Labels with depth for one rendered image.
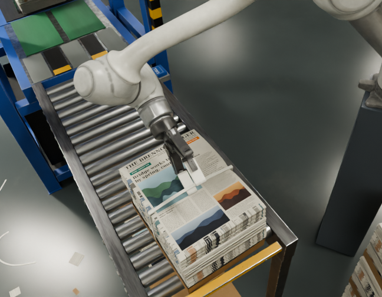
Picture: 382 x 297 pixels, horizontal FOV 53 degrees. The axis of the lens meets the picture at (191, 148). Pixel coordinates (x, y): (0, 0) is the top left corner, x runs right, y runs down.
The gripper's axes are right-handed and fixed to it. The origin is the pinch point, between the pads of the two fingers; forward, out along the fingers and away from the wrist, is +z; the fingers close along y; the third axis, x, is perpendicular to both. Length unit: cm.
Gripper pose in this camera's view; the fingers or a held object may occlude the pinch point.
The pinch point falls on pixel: (195, 185)
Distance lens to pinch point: 105.2
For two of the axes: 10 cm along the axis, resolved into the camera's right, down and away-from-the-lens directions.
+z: 4.7, 8.6, -1.9
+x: -8.7, 4.2, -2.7
